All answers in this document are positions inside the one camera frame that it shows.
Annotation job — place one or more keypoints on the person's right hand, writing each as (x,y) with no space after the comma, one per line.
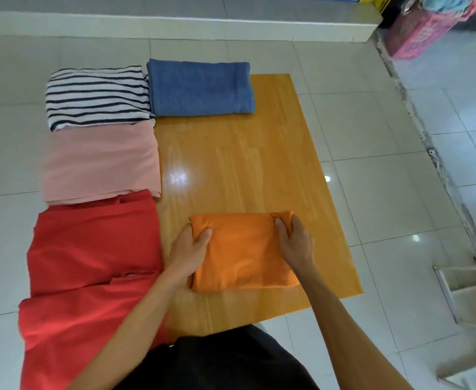
(299,249)

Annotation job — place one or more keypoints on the person's left hand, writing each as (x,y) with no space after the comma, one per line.
(183,255)

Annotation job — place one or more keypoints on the person's right thumb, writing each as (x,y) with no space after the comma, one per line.
(281,229)

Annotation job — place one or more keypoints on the person's left thumb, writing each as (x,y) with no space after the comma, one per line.
(203,238)

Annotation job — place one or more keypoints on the orange cloth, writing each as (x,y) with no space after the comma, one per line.
(242,255)

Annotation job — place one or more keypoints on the person's right forearm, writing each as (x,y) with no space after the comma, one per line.
(343,333)

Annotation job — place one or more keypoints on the person's left forearm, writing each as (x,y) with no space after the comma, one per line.
(132,333)

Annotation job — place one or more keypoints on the red cloth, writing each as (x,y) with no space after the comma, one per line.
(87,259)

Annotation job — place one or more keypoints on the person's black clothing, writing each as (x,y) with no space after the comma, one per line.
(221,361)

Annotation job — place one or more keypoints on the pink folded cloth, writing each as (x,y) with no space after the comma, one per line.
(99,162)

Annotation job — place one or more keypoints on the blue folded cloth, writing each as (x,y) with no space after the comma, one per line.
(199,89)

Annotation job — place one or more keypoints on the striped folded cloth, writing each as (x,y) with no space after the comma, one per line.
(97,97)

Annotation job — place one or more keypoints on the white metal rack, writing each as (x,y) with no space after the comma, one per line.
(472,304)

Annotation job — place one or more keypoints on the white raised ledge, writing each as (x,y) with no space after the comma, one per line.
(181,26)

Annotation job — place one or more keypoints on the pink plastic basket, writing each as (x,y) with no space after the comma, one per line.
(417,34)

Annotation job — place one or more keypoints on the yellow and black object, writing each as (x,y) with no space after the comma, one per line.
(378,3)

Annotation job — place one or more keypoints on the pile of clothes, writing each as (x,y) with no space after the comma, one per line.
(449,3)

